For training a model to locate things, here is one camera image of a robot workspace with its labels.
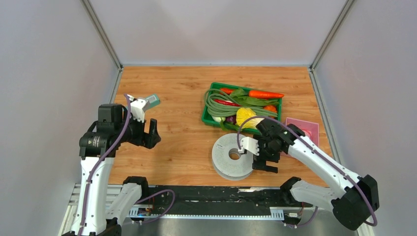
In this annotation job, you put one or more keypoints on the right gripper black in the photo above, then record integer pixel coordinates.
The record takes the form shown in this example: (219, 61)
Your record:
(260, 164)

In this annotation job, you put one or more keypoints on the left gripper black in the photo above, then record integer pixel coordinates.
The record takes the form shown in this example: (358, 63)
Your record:
(148, 140)

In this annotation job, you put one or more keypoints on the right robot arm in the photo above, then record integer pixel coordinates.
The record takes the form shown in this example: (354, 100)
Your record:
(351, 198)

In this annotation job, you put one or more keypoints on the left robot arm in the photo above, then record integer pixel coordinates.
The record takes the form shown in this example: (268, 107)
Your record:
(116, 124)

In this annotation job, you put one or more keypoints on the grey filament spool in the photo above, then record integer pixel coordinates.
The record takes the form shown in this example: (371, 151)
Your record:
(228, 162)

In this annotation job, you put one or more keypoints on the teal small box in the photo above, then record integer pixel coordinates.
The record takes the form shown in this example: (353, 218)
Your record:
(153, 100)

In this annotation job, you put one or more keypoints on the purple eggplant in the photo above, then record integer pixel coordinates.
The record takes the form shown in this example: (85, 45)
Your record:
(231, 119)

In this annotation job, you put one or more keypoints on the yellow napa cabbage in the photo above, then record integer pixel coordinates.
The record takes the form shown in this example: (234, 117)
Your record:
(245, 117)

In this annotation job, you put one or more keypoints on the orange small vegetable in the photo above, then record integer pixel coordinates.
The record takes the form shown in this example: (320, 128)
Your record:
(271, 108)

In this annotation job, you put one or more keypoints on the pink plastic box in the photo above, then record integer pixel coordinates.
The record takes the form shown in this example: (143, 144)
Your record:
(311, 129)

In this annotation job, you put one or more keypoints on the green plastic tray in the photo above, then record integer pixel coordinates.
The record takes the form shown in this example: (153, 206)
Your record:
(220, 121)

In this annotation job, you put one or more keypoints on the orange carrot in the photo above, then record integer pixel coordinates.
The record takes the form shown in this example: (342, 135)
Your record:
(264, 94)

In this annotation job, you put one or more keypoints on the green leafy vegetable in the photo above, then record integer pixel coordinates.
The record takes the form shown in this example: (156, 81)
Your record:
(241, 96)

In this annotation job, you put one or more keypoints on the red chili pepper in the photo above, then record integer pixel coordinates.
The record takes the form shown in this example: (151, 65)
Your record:
(227, 103)

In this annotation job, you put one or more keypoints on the green long beans bundle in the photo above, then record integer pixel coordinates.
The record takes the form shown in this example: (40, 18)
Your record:
(218, 110)

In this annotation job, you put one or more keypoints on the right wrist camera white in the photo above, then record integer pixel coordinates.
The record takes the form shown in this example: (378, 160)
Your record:
(248, 144)

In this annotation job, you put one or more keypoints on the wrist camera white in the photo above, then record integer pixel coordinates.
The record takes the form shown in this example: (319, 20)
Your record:
(248, 144)
(138, 107)

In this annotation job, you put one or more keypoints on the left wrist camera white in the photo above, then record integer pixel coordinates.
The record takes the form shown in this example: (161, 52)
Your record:
(138, 107)

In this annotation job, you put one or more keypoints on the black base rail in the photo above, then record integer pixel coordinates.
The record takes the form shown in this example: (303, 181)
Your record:
(220, 202)

